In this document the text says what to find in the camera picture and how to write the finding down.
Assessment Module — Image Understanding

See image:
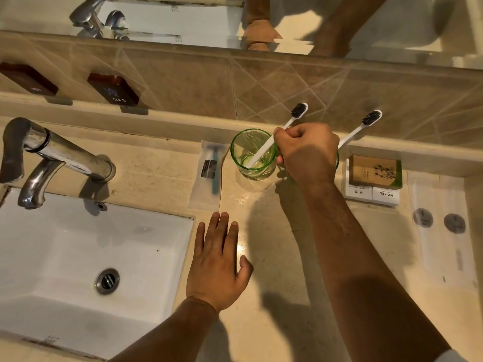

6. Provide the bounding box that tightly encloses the brown cardboard soap box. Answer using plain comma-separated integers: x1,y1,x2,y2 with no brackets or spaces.
348,155,403,190

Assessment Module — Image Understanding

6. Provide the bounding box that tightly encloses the clear packet with grey label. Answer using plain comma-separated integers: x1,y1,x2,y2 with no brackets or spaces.
409,176,443,276
439,177,479,289

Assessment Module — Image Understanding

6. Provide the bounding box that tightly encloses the white sleeve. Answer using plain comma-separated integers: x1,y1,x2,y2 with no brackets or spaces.
434,348,469,362

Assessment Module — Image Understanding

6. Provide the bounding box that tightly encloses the person's right hand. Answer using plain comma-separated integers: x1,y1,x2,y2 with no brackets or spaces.
273,122,340,185

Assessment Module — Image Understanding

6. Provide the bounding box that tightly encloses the metal sink drain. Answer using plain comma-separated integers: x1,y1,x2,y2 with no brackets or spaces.
95,268,120,295

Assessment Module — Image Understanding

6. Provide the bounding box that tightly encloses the person's right forearm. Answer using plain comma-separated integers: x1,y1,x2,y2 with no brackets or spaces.
298,177,453,362

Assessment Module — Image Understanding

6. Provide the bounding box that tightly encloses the wall mirror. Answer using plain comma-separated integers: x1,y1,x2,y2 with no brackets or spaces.
0,0,483,70

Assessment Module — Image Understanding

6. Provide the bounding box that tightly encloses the clear plastic razor packet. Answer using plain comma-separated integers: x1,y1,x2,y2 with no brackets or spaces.
187,140,230,212

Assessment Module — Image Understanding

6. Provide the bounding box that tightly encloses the teal disposable razor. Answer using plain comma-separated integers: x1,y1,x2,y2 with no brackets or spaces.
209,144,220,196

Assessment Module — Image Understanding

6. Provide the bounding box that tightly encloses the white toothbrush with black bristles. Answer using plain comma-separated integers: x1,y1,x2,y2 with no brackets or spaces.
245,103,309,168
338,110,383,150

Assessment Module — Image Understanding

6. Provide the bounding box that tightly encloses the person's left forearm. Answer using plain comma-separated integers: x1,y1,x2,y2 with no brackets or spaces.
109,297,219,362

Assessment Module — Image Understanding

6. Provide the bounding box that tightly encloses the chrome sink faucet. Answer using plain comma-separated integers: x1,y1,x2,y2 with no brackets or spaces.
0,117,116,210

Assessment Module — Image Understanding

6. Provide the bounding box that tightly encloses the white amenity box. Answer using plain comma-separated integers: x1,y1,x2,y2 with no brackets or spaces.
341,159,374,203
372,186,400,207

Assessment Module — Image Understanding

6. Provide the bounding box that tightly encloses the white ceramic sink basin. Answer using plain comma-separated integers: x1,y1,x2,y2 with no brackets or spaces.
0,188,195,361

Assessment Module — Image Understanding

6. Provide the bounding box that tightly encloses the dark brown sign block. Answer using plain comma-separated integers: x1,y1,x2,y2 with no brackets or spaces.
88,73,149,116
0,62,73,106

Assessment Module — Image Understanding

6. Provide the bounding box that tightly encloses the person's left hand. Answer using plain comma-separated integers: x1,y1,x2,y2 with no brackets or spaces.
186,212,254,313

